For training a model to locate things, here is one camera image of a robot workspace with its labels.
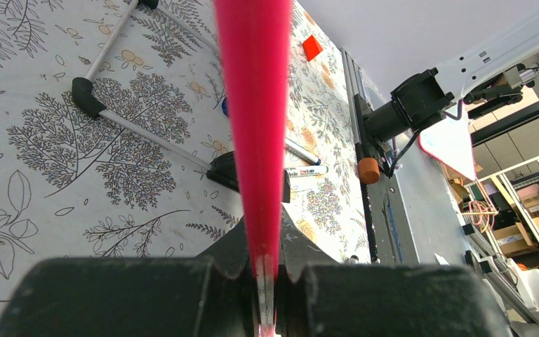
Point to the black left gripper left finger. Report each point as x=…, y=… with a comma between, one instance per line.
x=207, y=295

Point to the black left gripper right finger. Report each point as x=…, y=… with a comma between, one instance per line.
x=318, y=296

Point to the pink framed whiteboard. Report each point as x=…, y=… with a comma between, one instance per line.
x=254, y=50

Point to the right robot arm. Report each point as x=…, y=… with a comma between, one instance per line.
x=420, y=101

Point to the black whiteboard foot left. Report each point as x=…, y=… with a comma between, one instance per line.
x=223, y=171

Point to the white whiteboard stand tube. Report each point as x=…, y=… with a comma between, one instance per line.
x=153, y=107

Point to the black capped marker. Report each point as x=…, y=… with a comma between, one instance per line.
x=305, y=171

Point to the blue capped marker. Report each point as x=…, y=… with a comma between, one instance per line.
x=224, y=106

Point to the cardboard boxes on shelf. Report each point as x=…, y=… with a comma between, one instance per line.
x=516, y=226

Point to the red triangular block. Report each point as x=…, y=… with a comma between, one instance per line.
x=311, y=47

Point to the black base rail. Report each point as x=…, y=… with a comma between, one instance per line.
x=387, y=226

